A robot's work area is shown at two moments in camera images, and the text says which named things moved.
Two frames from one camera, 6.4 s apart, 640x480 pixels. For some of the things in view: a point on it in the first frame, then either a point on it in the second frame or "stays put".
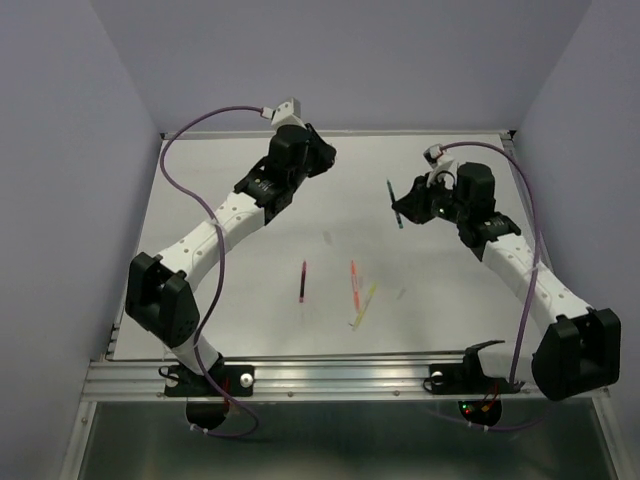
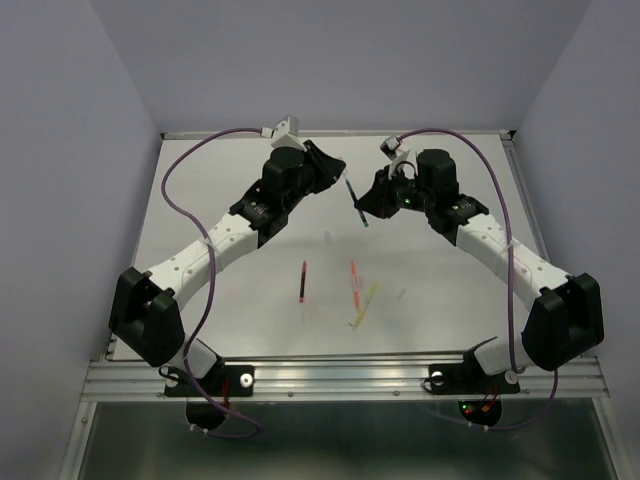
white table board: (336, 273) stays put
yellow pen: (361, 311) stays put
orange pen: (354, 287) stays put
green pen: (393, 199) → (360, 212)
